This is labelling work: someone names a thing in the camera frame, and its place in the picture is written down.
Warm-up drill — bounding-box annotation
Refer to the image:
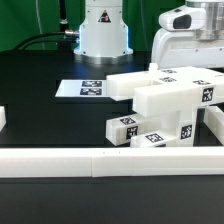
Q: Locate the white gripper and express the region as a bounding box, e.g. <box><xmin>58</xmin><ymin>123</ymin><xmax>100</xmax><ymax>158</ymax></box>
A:
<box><xmin>151</xmin><ymin>28</ymin><xmax>224</xmax><ymax>69</ymax></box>

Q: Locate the white front fence bar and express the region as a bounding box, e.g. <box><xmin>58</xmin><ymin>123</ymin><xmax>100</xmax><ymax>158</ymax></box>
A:
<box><xmin>0</xmin><ymin>147</ymin><xmax>224</xmax><ymax>178</ymax></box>

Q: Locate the black cable with connector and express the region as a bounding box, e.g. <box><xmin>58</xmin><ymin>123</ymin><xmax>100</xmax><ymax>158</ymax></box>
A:
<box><xmin>13</xmin><ymin>29</ymin><xmax>81</xmax><ymax>51</ymax></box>

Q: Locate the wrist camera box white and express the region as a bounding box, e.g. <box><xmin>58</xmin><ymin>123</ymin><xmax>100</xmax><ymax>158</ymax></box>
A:
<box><xmin>159</xmin><ymin>6</ymin><xmax>206</xmax><ymax>31</ymax></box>

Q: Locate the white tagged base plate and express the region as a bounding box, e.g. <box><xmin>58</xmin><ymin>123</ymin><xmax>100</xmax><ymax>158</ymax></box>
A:
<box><xmin>55</xmin><ymin>80</ymin><xmax>107</xmax><ymax>97</ymax></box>

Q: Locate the white side block left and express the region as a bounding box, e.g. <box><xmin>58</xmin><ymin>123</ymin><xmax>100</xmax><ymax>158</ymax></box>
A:
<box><xmin>0</xmin><ymin>106</ymin><xmax>6</xmax><ymax>132</ymax></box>

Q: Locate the white chair seat part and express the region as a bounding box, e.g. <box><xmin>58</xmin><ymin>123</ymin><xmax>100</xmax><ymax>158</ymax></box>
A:
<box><xmin>146</xmin><ymin>62</ymin><xmax>198</xmax><ymax>148</ymax></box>

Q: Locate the white chair back frame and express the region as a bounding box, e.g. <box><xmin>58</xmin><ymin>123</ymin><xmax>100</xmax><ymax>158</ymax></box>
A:
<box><xmin>106</xmin><ymin>67</ymin><xmax>224</xmax><ymax>117</ymax></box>

